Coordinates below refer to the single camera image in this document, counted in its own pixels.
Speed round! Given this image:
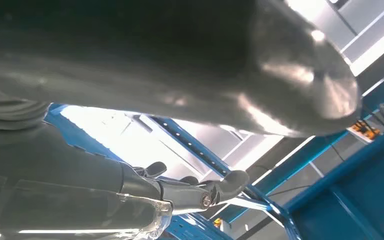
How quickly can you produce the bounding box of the orange black device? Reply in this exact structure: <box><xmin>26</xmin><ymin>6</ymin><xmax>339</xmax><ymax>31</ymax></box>
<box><xmin>346</xmin><ymin>118</ymin><xmax>382</xmax><ymax>144</ymax></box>

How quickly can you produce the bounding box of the blue metal shelf rack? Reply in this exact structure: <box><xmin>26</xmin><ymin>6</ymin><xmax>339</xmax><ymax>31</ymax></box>
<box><xmin>44</xmin><ymin>64</ymin><xmax>384</xmax><ymax>240</ymax></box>

